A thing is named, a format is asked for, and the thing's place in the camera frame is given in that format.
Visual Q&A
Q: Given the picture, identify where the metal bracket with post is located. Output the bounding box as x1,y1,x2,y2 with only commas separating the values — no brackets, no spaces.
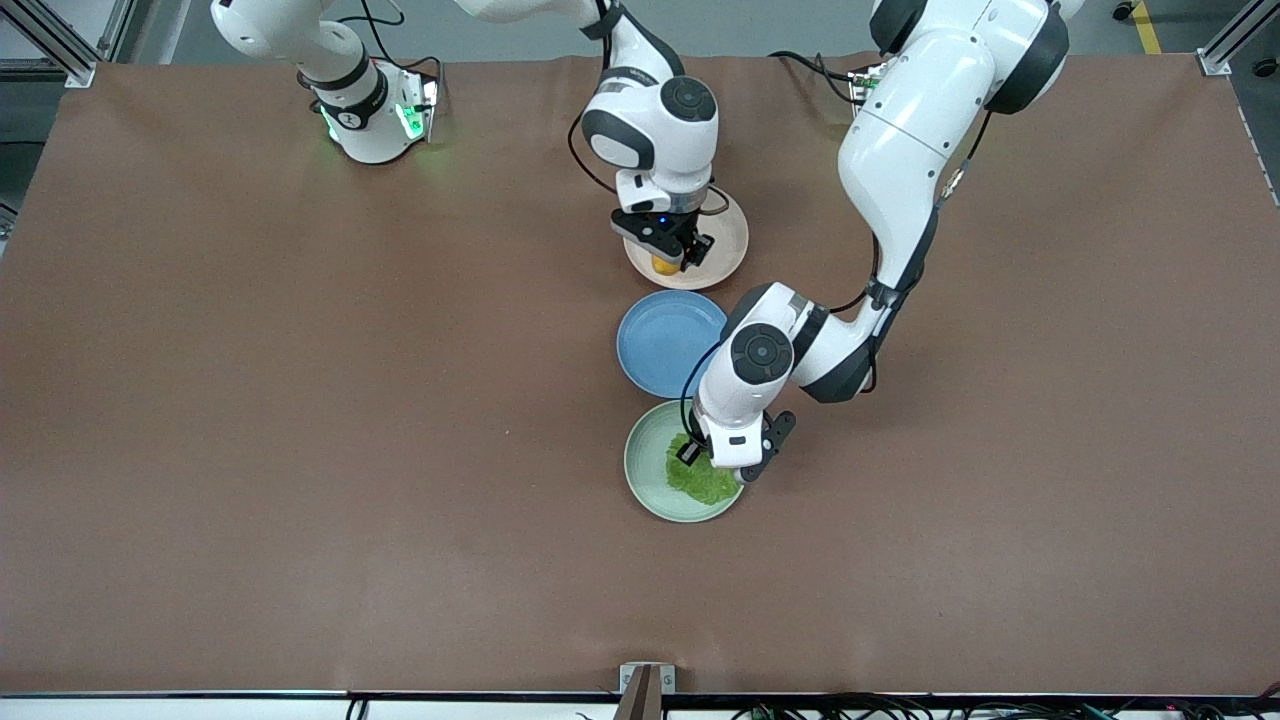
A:
618,662,676,720

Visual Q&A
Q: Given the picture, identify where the blue round plate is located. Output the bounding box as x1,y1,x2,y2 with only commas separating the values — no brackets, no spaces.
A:
616,290,731,399

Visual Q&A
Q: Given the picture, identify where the light green round plate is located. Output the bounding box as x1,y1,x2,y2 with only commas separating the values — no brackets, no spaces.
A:
623,400,749,524

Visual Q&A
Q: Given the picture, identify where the black right base cable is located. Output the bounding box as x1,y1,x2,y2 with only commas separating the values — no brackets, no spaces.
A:
335,0,446,101

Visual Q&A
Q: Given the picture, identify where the black left base cable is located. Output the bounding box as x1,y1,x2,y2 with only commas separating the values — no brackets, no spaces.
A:
768,50,863,103

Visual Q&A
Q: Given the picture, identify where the brown table cover sheet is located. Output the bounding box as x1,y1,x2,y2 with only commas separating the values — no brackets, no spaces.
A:
0,55,1280,696

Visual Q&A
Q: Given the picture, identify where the black cable bundle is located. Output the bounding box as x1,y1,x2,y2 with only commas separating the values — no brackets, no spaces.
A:
730,690,1280,720

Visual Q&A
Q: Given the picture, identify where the black base cable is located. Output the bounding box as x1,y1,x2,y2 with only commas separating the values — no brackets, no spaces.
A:
335,0,446,101
768,50,863,103

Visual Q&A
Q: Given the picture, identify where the aluminium frame profile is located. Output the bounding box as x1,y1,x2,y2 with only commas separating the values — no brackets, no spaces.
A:
1195,0,1280,77
0,0,136,89

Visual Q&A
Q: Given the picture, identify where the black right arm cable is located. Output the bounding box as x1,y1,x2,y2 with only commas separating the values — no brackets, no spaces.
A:
566,0,626,196

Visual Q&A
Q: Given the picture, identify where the beige round plate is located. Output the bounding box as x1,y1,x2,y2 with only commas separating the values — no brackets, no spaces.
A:
623,185,749,292

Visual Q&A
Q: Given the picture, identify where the green lettuce leaf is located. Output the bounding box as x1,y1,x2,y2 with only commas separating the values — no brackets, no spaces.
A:
665,432,743,506

